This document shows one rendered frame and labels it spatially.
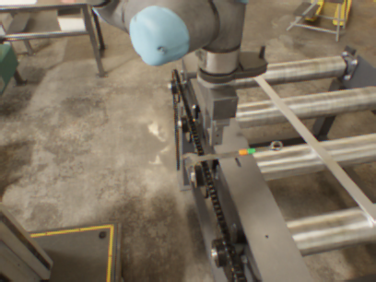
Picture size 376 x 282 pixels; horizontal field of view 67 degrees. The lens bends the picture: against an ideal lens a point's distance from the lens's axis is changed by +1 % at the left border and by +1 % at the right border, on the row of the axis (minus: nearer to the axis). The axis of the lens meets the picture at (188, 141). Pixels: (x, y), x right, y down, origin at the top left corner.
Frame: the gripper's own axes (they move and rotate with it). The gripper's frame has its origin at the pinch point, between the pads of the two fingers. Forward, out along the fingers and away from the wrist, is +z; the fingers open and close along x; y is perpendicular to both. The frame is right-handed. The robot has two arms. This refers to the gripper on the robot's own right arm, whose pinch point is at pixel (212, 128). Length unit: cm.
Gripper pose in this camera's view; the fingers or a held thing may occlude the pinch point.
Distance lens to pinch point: 64.3
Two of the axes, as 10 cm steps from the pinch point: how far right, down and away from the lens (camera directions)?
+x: 1.9, 7.0, -6.9
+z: 0.1, 7.0, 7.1
